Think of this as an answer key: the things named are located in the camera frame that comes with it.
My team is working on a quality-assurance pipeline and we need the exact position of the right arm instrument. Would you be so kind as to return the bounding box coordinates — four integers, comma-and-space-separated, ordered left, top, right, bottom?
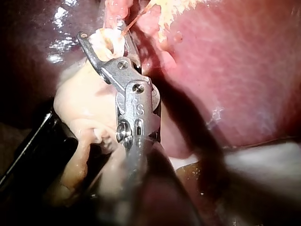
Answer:
100, 56, 162, 153

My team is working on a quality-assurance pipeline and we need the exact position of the dark red liver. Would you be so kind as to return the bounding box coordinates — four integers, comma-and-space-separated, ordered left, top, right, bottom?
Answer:
0, 0, 301, 159

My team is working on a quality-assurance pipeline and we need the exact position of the gallbladder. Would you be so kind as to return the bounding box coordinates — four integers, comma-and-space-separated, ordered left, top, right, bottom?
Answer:
137, 0, 187, 69

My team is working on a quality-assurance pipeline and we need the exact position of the right arm instrument jaw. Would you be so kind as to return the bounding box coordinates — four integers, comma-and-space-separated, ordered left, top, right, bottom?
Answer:
121, 20, 142, 69
77, 31, 109, 71

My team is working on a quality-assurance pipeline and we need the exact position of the white cloth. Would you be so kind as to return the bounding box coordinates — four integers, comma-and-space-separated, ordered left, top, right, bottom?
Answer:
169, 140, 301, 189

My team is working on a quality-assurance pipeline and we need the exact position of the pale fatty tissue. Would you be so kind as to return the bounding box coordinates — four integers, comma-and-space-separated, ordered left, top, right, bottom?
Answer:
53, 64, 142, 201

